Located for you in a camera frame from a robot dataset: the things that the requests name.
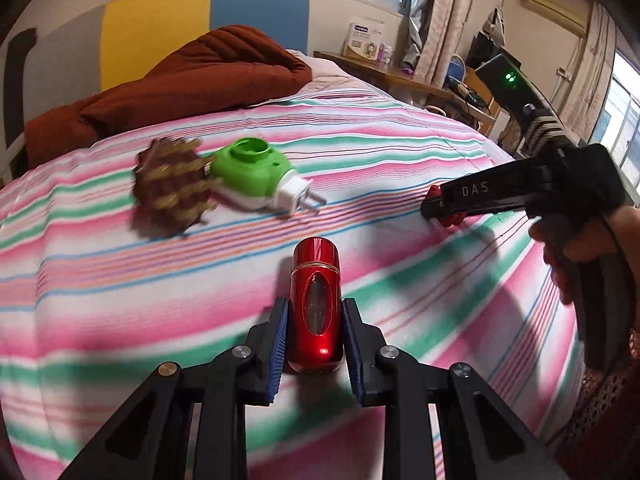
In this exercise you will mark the multicolour headboard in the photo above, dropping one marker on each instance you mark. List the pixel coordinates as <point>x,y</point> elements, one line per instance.
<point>122,41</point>

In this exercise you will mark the brown spiky massage brush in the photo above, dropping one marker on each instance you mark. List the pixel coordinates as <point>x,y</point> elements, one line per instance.
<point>171,183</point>

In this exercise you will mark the wooden side desk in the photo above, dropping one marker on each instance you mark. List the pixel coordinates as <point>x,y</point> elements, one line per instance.
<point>389,78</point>

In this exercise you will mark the red puzzle piece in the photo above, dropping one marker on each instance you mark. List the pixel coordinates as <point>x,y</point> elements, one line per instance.
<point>433,207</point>

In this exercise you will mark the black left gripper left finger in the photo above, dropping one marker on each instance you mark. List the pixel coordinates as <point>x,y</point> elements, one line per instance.
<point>247,374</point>

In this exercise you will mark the rust brown quilt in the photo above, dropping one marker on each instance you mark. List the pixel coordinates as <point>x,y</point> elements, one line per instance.
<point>231,67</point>

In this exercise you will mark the white box on shelf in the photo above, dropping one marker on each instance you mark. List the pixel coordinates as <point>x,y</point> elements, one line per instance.
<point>363,39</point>

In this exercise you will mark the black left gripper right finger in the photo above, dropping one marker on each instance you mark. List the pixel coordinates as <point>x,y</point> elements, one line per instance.
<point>383,375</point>

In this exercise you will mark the person right hand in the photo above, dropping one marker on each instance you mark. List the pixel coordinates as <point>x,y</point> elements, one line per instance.
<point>593,241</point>

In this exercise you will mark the striped bed sheet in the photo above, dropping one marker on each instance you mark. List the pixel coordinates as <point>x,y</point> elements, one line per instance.
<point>92,299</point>

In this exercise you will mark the red cylindrical sharpener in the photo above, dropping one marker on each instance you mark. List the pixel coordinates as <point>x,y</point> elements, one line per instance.
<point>314,343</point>

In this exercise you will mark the green white plug-in device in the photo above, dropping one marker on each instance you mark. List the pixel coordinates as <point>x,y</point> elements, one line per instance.
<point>254,175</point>

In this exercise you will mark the black laptop green light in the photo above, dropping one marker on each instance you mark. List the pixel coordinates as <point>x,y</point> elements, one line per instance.
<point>508,85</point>

